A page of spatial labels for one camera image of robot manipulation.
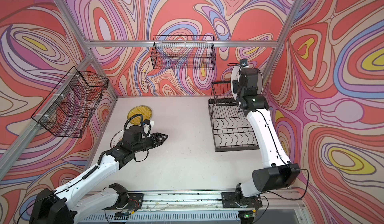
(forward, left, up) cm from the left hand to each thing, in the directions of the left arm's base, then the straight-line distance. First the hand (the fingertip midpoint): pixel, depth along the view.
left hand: (168, 138), depth 77 cm
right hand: (+19, -38, +23) cm, 48 cm away
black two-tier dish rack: (+15, -39, -16) cm, 45 cm away
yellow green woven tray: (+32, +23, -16) cm, 43 cm away
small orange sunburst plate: (+9, +37, -17) cm, 41 cm away
